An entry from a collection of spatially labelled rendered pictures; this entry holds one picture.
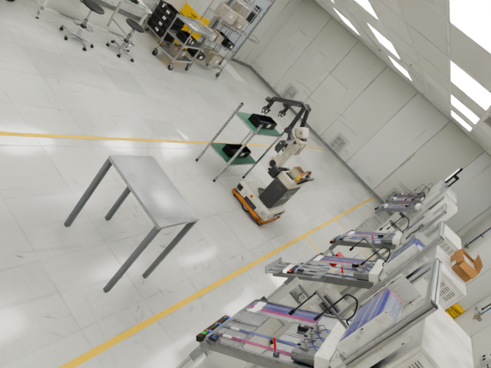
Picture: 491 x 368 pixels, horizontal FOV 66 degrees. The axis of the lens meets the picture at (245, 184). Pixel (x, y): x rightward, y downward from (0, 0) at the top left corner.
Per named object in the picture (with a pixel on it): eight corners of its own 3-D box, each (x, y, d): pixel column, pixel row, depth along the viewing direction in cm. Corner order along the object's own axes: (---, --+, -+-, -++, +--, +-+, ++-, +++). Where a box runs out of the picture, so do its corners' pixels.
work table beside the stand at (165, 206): (107, 217, 350) (152, 155, 318) (147, 277, 328) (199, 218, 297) (63, 223, 311) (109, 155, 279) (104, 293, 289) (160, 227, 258)
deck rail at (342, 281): (293, 278, 351) (293, 271, 350) (294, 277, 353) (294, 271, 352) (372, 289, 317) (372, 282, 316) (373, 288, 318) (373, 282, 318)
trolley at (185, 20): (149, 52, 754) (176, 9, 715) (171, 55, 837) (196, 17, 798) (168, 71, 751) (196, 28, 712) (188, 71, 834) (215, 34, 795)
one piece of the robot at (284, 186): (279, 210, 571) (317, 172, 538) (263, 215, 524) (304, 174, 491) (265, 194, 581) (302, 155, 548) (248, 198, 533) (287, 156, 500)
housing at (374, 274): (368, 289, 320) (368, 273, 319) (378, 273, 363) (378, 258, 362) (378, 290, 317) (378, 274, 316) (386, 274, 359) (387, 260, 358)
